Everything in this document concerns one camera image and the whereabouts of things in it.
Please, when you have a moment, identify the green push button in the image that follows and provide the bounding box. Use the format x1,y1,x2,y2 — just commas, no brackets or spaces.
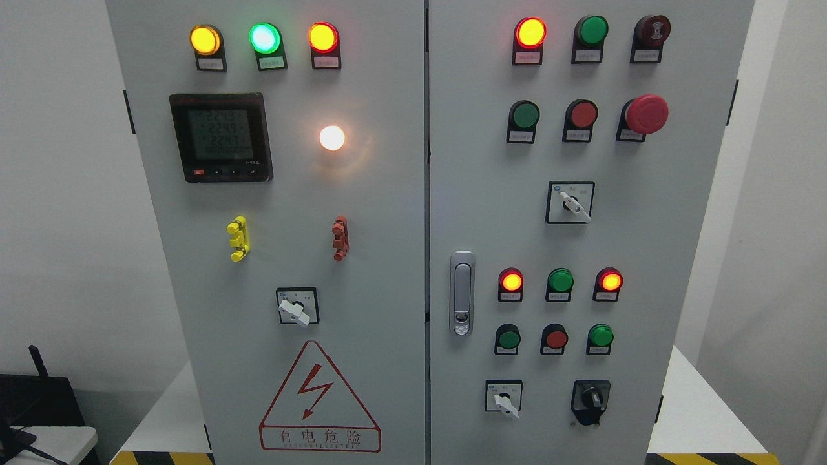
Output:
506,100,539,144
494,324,521,355
587,324,614,355

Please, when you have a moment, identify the silver door handle lock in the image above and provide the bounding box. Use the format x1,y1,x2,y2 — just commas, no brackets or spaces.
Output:
449,251,476,336

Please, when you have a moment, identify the red emergency stop button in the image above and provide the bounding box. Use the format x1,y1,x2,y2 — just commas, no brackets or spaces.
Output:
616,94,669,143

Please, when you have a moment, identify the black digital power meter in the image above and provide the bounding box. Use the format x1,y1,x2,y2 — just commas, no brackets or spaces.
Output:
169,92,273,183

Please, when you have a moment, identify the black rotary selector knob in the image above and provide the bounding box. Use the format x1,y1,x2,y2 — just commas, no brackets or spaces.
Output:
570,380,611,426

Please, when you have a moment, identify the white rotary switch upper right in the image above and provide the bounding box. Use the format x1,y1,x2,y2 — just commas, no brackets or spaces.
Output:
545,181,596,224

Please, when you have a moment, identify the white box on left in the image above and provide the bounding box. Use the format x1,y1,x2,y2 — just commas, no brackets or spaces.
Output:
25,426,98,464

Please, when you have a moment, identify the red lit indicator lower right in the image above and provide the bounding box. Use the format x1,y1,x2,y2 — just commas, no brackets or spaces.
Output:
592,267,623,302

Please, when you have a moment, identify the red lit indicator lower left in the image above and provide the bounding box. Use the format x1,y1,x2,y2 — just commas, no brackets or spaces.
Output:
498,267,525,302

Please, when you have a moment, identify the red push button lower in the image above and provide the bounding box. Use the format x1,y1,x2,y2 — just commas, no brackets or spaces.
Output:
539,323,569,355

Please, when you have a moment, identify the dark red buzzer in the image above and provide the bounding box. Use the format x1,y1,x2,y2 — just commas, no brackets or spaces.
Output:
630,15,671,64

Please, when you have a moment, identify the grey electrical cabinet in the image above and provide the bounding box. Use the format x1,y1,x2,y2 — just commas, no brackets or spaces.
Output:
105,1,754,464

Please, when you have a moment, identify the black router with antenna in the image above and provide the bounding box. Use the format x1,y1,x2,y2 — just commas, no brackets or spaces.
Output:
1,345,86,464

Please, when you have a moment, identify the white rotary switch lower right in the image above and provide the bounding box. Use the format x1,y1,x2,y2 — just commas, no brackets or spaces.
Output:
485,379,523,420

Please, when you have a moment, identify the red terminal connector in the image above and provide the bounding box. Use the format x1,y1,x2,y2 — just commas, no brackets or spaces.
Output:
331,215,350,262

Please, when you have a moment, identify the red electric hazard warning sticker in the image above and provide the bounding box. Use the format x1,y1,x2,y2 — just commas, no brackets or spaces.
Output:
258,340,382,453

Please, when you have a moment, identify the red push button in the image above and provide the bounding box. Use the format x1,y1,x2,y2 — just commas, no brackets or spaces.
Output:
562,98,598,143
539,323,569,355

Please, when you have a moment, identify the red push button upper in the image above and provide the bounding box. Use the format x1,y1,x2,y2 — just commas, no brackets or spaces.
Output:
562,98,598,143

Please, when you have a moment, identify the yellow terminal connector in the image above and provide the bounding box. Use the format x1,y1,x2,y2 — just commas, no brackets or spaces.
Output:
225,216,251,262

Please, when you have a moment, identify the red lit indicator light left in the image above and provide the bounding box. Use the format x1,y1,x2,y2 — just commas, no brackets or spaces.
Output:
308,21,342,70

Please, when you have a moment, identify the green push button upper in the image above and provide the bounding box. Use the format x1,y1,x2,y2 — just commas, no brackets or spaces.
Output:
506,100,539,144

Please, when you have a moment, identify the green push button lower right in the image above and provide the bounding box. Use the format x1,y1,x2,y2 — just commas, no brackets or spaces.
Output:
587,324,614,355

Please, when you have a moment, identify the white rotary light switch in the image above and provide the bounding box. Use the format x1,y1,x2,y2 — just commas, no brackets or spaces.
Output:
275,287,320,329

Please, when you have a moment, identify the green lit indicator light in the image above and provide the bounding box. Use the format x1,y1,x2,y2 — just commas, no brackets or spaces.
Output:
248,23,288,71

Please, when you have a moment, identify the clear small lamp bulb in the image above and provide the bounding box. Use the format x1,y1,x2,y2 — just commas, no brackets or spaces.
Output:
319,125,346,151

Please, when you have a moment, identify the green push button lower left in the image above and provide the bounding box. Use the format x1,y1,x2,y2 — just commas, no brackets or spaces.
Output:
494,324,521,355

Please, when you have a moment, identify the yellow indicator light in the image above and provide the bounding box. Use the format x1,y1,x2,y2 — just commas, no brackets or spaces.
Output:
189,24,227,72

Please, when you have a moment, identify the red lit indicator top right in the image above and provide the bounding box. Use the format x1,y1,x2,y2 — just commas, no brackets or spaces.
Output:
512,17,547,66

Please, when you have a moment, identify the green indicator top right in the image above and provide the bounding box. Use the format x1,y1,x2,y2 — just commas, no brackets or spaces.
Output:
571,15,609,65

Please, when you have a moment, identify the green indicator lower middle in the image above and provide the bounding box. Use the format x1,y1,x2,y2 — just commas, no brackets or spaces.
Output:
545,267,575,302

